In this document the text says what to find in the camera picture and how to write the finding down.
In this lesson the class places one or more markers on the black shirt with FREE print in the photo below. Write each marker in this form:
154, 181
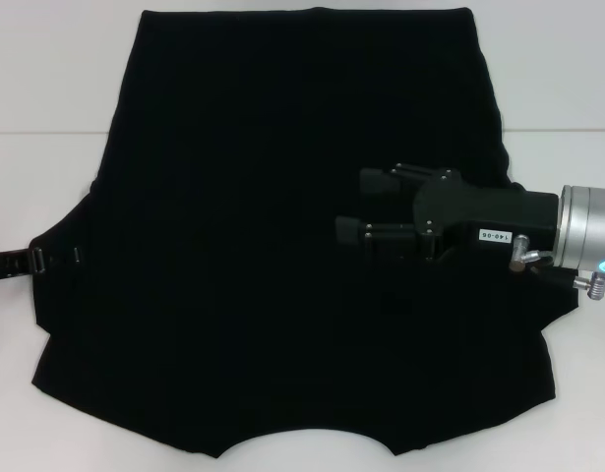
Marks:
262, 196

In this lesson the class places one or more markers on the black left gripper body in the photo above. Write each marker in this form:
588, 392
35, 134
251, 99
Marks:
7, 265

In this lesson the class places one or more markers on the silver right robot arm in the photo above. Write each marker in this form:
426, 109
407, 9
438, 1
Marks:
587, 226

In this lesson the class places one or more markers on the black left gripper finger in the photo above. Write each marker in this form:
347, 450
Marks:
40, 259

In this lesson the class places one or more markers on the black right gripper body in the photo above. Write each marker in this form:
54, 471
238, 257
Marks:
479, 211

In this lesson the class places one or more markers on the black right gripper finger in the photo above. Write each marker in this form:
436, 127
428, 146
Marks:
390, 243
378, 182

